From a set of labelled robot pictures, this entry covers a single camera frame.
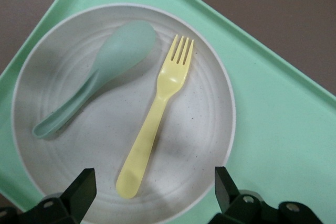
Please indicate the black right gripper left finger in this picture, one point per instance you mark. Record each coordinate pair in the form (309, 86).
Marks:
(77, 200)

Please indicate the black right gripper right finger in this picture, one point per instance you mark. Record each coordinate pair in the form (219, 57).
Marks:
(229, 200)

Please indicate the round speckled white plate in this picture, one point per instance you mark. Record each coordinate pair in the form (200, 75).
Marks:
(92, 134)

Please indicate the yellow plastic fork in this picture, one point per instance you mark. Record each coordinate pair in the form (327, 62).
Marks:
(147, 134)

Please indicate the mint green plastic spoon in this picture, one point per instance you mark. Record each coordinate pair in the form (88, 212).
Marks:
(123, 48)

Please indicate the mint green rectangular tray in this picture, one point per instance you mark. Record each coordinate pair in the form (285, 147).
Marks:
(262, 103)

